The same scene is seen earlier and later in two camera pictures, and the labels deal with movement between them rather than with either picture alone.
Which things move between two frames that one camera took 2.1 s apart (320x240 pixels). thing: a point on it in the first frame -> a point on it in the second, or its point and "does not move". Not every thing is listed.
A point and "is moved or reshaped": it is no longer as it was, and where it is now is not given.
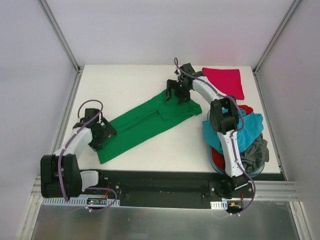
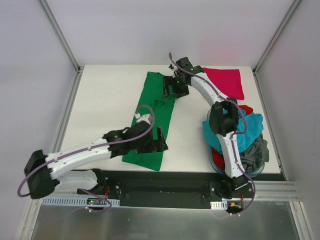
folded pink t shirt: (228, 81) does not move
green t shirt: (139, 124) is moved or reshaped
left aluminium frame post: (61, 35) does not move
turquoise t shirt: (253, 125) does not move
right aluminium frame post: (290, 10) does not move
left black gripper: (105, 133) -> (155, 141)
